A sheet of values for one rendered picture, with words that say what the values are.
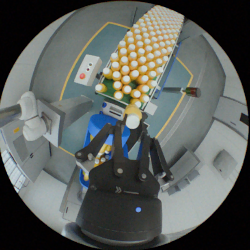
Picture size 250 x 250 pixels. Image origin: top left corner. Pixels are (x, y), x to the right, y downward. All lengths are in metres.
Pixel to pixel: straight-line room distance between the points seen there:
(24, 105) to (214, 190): 3.99
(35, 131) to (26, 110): 0.18
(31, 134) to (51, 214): 4.95
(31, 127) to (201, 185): 3.88
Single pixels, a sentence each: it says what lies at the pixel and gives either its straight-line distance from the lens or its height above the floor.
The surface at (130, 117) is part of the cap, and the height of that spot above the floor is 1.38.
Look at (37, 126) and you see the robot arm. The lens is 0.77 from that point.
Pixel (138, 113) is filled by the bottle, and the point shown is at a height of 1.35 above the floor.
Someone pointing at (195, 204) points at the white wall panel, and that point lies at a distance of 3.59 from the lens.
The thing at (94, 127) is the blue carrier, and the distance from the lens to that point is 0.44.
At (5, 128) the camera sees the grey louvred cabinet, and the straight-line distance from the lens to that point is 1.70.
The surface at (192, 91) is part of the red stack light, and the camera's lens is 0.55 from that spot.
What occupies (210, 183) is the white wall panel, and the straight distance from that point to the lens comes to 3.39.
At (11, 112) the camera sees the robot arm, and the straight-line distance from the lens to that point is 0.65.
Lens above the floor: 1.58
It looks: 66 degrees down
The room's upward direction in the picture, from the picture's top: 173 degrees clockwise
